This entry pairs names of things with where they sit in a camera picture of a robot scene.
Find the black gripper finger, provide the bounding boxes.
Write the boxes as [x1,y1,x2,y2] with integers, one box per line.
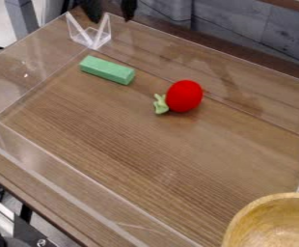
[81,0,103,23]
[120,0,138,21]

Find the red plush fruit green stem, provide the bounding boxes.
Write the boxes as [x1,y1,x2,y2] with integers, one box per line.
[154,80,204,115]

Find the grey table leg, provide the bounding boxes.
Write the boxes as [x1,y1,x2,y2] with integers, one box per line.
[4,0,40,40]

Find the green rectangular block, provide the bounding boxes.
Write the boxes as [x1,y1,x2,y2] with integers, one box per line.
[79,56,135,85]

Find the wooden bowl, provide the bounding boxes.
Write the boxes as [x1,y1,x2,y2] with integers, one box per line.
[222,193,299,247]

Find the clear acrylic enclosure walls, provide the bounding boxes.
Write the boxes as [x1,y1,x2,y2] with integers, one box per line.
[0,12,299,247]

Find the black metal bracket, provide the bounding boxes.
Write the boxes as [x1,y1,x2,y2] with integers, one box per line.
[13,216,57,247]

